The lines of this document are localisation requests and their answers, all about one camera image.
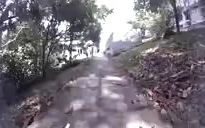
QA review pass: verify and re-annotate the row of trees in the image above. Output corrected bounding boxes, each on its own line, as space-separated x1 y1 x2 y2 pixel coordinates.
128 0 188 43

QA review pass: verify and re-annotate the leaf-strewn grass slope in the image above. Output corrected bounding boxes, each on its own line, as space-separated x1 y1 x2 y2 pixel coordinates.
111 28 205 128

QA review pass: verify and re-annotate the pale concrete slab path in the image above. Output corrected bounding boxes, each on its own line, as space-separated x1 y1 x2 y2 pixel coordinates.
26 54 173 128

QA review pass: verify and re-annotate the pale building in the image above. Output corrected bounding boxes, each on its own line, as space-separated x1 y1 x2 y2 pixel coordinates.
178 0 205 31

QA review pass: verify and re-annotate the leaf-strewn grass verge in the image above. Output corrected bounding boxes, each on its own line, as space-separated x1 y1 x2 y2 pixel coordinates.
0 59 98 128

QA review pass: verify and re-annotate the dense wood of trees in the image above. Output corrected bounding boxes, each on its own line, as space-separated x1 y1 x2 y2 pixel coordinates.
0 0 114 101

